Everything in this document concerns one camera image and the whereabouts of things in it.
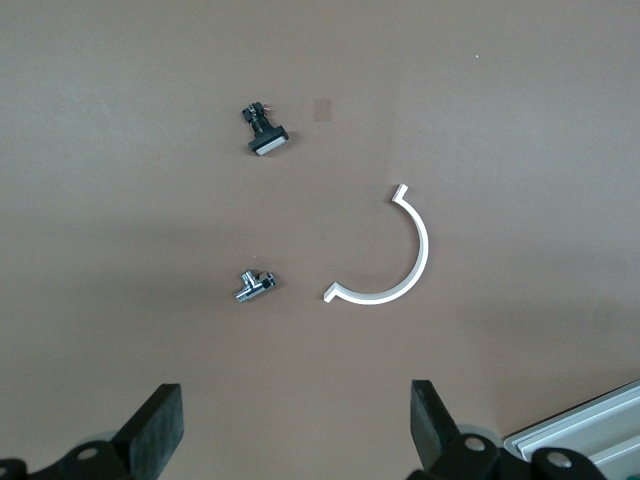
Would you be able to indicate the white semicircular plastic bracket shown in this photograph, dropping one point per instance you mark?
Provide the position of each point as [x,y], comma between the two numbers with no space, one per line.
[422,240]

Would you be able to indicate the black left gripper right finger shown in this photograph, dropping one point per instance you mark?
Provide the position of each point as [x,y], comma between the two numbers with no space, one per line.
[435,430]

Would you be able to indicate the black square push button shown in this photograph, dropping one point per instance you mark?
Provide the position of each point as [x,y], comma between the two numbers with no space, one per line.
[267,139]

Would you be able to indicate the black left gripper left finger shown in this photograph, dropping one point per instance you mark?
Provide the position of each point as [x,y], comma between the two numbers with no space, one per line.
[155,430]

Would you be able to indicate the white drawer cabinet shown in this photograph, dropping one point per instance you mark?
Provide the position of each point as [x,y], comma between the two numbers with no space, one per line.
[590,425]

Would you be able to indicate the small green metal connector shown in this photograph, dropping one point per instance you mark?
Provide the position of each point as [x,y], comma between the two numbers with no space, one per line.
[252,286]

